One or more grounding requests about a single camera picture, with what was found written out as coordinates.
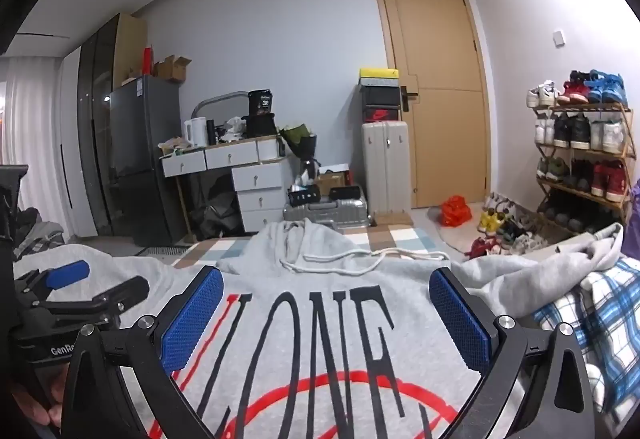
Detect orange bag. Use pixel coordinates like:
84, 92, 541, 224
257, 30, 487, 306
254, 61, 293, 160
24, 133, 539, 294
439, 195, 473, 227

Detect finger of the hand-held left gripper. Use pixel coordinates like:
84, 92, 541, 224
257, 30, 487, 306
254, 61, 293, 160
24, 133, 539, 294
12, 260, 92, 300
20, 275, 151, 327

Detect white upright suitcase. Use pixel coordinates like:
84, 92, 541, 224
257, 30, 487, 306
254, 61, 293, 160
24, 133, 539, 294
361, 120, 412, 214

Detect light round mat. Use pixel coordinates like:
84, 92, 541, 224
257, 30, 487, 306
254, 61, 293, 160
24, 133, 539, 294
427, 206, 506, 252

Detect dark grey fridge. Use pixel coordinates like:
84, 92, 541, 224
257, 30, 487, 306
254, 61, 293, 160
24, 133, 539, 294
107, 75, 188, 242

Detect tall flat cardboard box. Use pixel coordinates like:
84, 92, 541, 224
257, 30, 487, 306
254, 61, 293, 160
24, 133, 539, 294
112, 13, 148, 84

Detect black wrapped flower bouquet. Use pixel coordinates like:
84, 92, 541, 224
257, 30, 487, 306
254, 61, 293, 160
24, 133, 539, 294
279, 123, 321, 187

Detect shoe rack with shoes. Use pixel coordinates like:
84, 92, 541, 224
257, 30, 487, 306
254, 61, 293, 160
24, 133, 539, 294
526, 70, 630, 230

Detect black bag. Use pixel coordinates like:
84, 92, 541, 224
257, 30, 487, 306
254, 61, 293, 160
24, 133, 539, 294
192, 174, 246, 240

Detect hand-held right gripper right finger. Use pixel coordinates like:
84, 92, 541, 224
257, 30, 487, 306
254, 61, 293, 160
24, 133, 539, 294
428, 267, 596, 439

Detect red logo shoe box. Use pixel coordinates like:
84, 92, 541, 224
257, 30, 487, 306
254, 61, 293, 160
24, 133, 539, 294
363, 106, 402, 123

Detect closed cardboard box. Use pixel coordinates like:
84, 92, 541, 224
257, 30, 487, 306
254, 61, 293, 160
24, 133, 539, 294
372, 213, 413, 227

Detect wooden door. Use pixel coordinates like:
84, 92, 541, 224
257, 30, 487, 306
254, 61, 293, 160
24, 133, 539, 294
372, 0, 493, 210

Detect person's left hand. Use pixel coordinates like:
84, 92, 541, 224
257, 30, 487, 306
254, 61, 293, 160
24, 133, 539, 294
10, 359, 68, 427

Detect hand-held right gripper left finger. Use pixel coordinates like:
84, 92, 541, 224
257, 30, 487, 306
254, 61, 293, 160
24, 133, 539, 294
60, 265, 226, 439

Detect white desk with drawers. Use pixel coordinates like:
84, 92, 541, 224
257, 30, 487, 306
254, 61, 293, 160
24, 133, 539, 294
159, 135, 296, 235

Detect checked bed sheet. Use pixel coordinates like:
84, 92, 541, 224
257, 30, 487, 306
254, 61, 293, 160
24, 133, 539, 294
172, 224, 453, 270

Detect open cardboard box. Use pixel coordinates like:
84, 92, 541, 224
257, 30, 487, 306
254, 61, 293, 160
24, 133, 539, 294
152, 55, 192, 84

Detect dark plaid cloth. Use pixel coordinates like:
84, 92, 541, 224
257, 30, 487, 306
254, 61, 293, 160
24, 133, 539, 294
12, 219, 66, 262

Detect white kettle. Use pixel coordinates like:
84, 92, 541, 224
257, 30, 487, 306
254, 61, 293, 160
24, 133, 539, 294
184, 117, 208, 147

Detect black shoe box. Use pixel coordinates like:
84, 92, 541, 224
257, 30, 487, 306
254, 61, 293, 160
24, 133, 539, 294
361, 86, 402, 108

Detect black box with icons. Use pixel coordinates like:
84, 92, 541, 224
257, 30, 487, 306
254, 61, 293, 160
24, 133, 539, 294
289, 186, 321, 204

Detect wooden shoe rack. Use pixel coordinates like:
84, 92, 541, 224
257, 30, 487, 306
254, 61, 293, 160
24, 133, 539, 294
530, 101, 633, 227

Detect small brown open box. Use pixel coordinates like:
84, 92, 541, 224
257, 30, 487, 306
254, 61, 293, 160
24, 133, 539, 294
315, 169, 351, 190

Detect grey curved metal frame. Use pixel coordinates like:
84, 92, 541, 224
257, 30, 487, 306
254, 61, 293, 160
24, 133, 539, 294
191, 90, 251, 120

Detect tall dark glass cabinet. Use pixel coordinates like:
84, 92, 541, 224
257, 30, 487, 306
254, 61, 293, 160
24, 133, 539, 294
77, 14, 121, 237

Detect black tub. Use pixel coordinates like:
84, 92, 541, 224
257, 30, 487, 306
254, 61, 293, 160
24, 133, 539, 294
247, 90, 275, 116

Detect grey printed hoodie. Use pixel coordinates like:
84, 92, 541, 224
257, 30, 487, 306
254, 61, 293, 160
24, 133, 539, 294
0, 218, 626, 439

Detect white crumpled bags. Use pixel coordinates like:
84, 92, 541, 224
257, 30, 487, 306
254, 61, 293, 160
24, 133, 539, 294
220, 116, 246, 143

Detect blue plaid blanket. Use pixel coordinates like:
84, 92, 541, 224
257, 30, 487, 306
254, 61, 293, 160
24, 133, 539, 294
532, 256, 640, 425

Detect silver suitcase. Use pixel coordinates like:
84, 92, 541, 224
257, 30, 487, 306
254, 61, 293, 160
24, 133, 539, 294
281, 199, 373, 232

